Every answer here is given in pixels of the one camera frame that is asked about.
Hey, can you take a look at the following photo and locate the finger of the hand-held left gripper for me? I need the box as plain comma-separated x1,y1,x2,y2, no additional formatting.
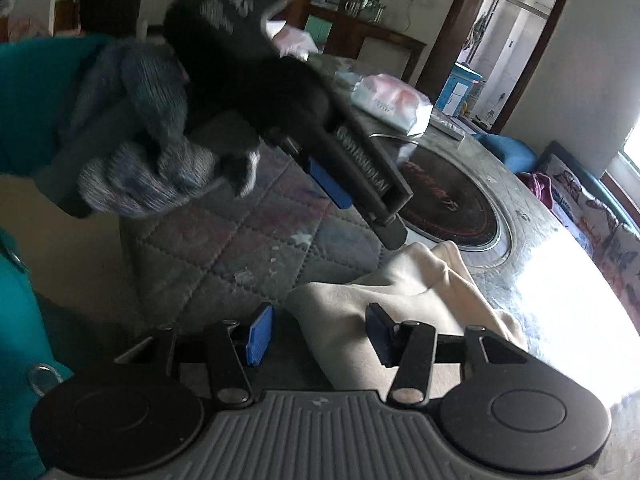
306,155,354,210
366,209,409,251

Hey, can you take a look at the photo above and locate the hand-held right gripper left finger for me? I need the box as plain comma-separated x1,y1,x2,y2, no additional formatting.
145,303,275,406

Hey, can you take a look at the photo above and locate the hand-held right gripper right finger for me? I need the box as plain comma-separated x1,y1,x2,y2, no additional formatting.
366,303,528,407

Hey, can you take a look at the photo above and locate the cream sweatshirt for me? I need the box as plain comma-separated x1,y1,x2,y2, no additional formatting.
285,240,528,391

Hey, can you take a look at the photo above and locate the person's left forearm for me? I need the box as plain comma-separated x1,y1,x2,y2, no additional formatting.
0,35,121,176

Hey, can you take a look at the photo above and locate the person's left hand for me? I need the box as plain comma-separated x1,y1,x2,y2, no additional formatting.
57,39,262,219

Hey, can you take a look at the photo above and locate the pink package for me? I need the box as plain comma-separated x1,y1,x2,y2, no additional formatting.
272,20,321,61

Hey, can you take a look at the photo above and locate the round black induction cooker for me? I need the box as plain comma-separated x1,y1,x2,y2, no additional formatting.
370,145,501,254

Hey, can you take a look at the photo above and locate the grey quilted star table cover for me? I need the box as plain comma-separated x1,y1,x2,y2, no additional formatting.
117,52,640,411

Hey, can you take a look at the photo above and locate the tissue pack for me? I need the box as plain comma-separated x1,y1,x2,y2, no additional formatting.
350,74,433,134

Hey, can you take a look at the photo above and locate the grey remote control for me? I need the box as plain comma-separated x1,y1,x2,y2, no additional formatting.
430,112,466,141

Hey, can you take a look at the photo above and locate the dark wooden cabinet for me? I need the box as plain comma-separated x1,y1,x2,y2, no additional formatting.
280,0,428,86

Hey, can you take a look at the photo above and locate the blue sofa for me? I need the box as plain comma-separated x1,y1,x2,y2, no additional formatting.
475,132,640,341

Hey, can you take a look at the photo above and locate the purple garment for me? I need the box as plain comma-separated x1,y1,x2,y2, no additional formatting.
517,172,556,211

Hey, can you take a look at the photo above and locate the blue cabinet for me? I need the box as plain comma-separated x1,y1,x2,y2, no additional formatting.
440,62,484,116

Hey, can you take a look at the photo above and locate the window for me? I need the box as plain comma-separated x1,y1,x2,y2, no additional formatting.
620,125,640,181

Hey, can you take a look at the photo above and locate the dark wooden door frame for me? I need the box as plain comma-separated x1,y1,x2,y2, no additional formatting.
415,0,581,131

